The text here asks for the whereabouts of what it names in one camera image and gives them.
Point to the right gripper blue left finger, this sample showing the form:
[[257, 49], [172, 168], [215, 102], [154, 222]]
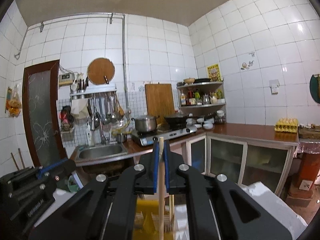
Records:
[[104, 208]]

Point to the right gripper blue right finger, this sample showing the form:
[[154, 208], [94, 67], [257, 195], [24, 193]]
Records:
[[218, 208]]

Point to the steel kitchen sink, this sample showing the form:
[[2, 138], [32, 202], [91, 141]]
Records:
[[90, 153]]

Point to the kitchen counter with cabinets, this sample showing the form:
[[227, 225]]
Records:
[[244, 153]]

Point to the yellow perforated utensil holder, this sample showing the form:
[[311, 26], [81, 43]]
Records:
[[146, 224]]

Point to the grey animal print tablecloth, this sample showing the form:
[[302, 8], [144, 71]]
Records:
[[258, 191]]

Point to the silver gas stove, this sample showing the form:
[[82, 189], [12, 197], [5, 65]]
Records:
[[147, 139]]

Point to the dark wooden glass door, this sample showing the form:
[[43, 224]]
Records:
[[41, 125]]

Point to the hanging yellow bag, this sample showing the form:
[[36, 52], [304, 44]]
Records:
[[13, 104]]

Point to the steel cooking pot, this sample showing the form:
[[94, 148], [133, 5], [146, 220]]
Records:
[[145, 123]]

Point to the black wok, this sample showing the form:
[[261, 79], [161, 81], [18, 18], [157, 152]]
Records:
[[176, 121]]

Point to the yellow egg tray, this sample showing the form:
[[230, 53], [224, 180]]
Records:
[[289, 125]]

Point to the steel corner shelf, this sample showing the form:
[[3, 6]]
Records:
[[202, 93]]

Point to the rectangular wooden cutting board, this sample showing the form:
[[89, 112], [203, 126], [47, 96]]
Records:
[[159, 100]]

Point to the white electric box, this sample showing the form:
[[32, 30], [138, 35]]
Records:
[[66, 79]]

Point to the round wooden cutting board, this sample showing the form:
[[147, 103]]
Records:
[[100, 71]]

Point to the wooden sticks by wall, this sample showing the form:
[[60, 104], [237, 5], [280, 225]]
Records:
[[18, 160]]

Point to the steel wall utensil rack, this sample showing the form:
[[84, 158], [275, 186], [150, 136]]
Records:
[[95, 98]]

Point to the white wall socket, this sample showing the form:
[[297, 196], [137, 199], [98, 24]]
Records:
[[274, 86]]

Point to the yellow wall poster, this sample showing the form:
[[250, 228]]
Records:
[[214, 74]]

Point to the green round wall board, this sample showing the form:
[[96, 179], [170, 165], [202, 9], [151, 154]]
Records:
[[314, 87]]

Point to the steel wall pipe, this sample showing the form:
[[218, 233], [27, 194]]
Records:
[[76, 41]]

